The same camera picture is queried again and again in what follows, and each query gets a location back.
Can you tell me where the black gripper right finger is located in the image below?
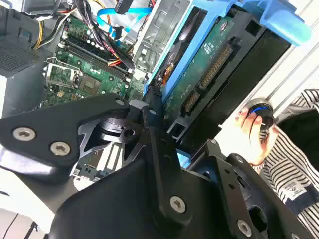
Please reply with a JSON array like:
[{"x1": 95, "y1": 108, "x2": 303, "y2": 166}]
[{"x1": 191, "y1": 138, "x2": 315, "y2": 239}]

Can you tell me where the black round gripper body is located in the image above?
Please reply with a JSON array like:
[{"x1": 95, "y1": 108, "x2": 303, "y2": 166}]
[{"x1": 47, "y1": 158, "x2": 240, "y2": 239}]

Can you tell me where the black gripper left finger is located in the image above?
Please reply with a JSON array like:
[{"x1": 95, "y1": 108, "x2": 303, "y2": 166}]
[{"x1": 0, "y1": 93, "x2": 188, "y2": 226}]

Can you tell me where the round black tool blue ring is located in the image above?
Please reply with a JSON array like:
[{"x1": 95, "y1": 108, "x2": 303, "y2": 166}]
[{"x1": 245, "y1": 98, "x2": 276, "y2": 140}]

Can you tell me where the hard disk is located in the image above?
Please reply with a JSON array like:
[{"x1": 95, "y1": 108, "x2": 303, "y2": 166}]
[{"x1": 143, "y1": 0, "x2": 312, "y2": 170}]

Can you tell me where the person hand light skin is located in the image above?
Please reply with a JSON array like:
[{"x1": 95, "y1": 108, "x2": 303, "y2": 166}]
[{"x1": 235, "y1": 107, "x2": 280, "y2": 166}]

